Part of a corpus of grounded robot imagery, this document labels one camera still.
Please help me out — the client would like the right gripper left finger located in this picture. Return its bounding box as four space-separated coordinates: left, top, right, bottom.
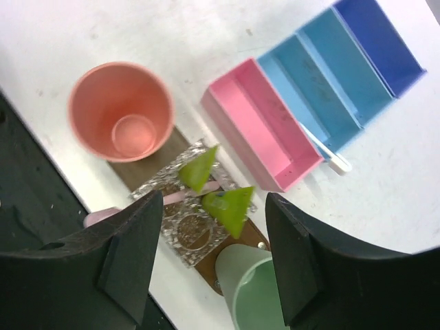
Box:
1 190 163 329

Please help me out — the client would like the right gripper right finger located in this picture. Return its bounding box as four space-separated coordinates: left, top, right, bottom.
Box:
265 192 439 329

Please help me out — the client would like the pink toothbrush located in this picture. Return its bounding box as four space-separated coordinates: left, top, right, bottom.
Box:
83 181 220 228

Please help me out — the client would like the green plastic cup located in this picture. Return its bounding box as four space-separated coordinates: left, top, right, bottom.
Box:
215 244 288 330

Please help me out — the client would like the clear textured plastic box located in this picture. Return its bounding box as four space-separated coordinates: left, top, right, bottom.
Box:
130 140 230 267

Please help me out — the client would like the white toothbrush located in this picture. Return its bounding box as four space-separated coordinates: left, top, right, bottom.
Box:
300 123 353 175

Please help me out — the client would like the yellow-green toothpaste tube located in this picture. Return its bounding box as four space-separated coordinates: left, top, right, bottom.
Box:
201 186 254 239
178 146 218 193

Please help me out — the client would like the pink plastic cup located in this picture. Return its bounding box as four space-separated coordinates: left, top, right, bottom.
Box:
67 62 175 163

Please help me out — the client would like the brown wooden oval tray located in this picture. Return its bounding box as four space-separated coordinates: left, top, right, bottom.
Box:
111 129 270 294

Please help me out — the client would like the light blue toothbrush bin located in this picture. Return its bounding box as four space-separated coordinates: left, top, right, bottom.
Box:
257 34 361 153

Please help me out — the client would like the light blue toothpaste bin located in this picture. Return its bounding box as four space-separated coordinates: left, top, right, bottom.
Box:
297 7 394 127

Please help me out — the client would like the pink bin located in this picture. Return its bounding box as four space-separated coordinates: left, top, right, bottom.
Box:
201 58 323 193

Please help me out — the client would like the dark blue bin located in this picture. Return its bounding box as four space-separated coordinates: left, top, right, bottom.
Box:
334 0 426 98

